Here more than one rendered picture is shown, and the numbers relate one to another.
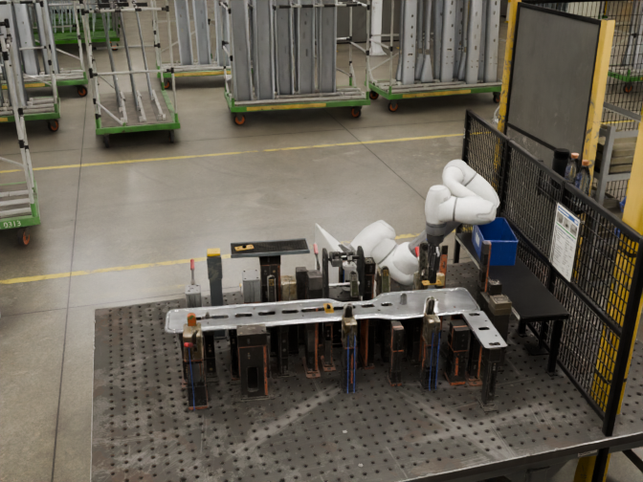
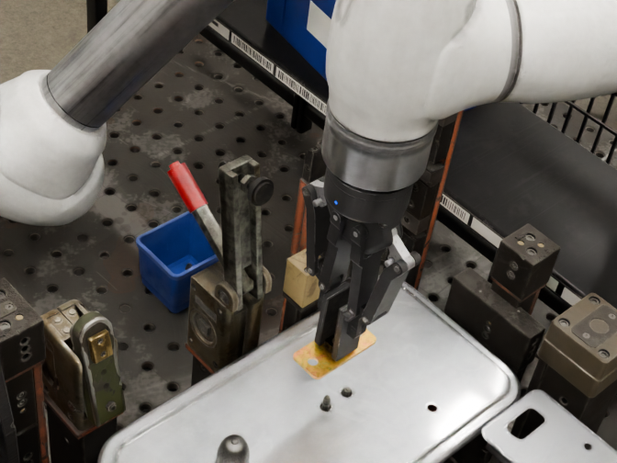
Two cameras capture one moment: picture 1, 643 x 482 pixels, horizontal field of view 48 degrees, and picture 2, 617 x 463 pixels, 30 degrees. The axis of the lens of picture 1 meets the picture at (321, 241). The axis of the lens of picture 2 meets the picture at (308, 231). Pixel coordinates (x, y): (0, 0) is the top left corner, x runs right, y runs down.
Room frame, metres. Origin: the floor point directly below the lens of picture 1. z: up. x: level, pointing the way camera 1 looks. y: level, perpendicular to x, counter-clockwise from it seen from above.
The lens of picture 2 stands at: (2.31, 0.01, 1.95)
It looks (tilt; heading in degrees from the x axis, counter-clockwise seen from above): 44 degrees down; 320
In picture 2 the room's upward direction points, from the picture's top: 9 degrees clockwise
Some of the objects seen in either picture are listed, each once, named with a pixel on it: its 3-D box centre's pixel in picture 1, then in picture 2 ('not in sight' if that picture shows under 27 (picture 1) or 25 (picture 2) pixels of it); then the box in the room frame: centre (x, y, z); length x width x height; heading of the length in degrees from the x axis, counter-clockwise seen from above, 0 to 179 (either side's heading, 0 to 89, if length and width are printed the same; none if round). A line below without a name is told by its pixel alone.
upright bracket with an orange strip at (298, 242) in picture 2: (441, 293); (294, 306); (3.02, -0.57, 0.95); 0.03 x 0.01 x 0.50; 99
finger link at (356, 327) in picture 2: not in sight; (365, 321); (2.82, -0.50, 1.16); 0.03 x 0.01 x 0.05; 8
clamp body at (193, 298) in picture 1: (195, 322); not in sight; (2.86, 0.58, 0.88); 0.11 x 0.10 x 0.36; 9
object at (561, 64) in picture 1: (542, 147); not in sight; (5.18, -1.64, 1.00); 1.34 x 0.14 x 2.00; 15
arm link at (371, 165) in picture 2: (435, 227); (377, 136); (2.85, -0.49, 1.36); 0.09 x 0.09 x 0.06
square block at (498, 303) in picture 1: (497, 334); (556, 425); (2.76, -0.78, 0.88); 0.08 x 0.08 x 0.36; 9
